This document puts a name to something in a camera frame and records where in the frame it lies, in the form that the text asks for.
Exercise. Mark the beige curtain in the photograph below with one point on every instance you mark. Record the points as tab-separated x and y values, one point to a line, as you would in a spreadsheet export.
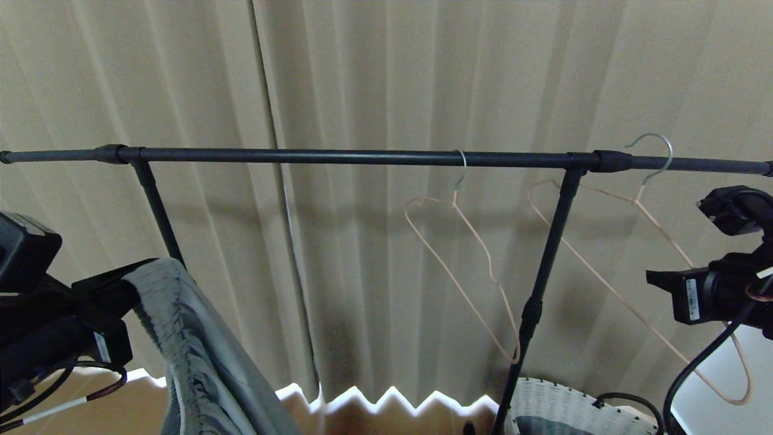
392	72

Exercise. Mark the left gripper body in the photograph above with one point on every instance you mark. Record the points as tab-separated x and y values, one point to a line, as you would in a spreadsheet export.
48	338

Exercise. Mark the pink clothes hanger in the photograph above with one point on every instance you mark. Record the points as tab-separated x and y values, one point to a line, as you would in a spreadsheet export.
669	145
486	260

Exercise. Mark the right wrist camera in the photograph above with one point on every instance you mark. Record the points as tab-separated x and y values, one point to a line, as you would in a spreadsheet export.
737	208

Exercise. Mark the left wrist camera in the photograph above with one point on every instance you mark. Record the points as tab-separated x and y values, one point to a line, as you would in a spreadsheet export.
27	254

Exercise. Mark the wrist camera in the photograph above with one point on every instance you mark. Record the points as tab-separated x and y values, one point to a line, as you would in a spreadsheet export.
27	254
737	208

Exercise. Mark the white laundry basket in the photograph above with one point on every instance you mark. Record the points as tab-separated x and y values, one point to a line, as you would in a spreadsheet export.
555	402

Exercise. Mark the pale grey shorts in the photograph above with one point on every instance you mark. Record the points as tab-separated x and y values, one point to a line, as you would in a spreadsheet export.
205	368

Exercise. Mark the black clothes rack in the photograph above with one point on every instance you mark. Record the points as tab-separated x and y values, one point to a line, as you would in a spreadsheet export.
362	157

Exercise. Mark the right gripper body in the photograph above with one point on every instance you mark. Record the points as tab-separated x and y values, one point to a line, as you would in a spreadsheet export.
724	290

